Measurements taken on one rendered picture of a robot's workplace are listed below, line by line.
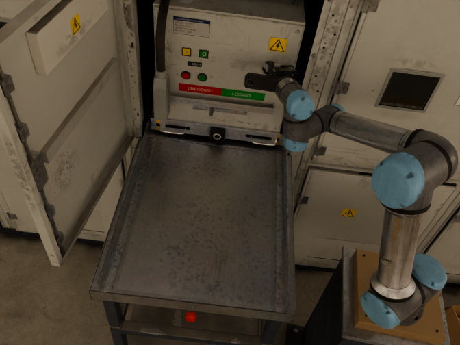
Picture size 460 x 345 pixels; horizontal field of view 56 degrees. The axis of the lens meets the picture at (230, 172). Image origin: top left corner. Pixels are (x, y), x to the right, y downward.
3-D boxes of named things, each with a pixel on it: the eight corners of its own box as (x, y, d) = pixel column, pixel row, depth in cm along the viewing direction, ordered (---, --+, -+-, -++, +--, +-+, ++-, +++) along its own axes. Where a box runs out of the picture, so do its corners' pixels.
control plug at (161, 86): (167, 122, 158) (166, 82, 145) (153, 120, 158) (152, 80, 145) (170, 108, 164) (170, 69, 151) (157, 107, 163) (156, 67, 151)
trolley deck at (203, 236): (292, 322, 133) (296, 314, 129) (91, 299, 132) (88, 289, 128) (289, 165, 179) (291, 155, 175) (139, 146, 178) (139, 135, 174)
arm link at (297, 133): (321, 144, 134) (324, 112, 128) (294, 157, 129) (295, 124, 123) (304, 135, 140) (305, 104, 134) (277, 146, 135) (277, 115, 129)
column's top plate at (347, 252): (435, 267, 159) (437, 264, 158) (450, 361, 136) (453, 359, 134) (341, 248, 161) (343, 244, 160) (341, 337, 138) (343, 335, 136)
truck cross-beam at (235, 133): (283, 146, 176) (285, 135, 171) (150, 129, 175) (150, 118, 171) (283, 137, 179) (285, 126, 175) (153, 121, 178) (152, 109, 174)
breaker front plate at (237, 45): (278, 136, 173) (304, 26, 138) (157, 121, 172) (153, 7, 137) (278, 134, 174) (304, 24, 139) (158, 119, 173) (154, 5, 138)
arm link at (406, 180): (422, 315, 125) (456, 149, 97) (389, 343, 118) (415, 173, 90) (387, 291, 134) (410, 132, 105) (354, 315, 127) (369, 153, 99)
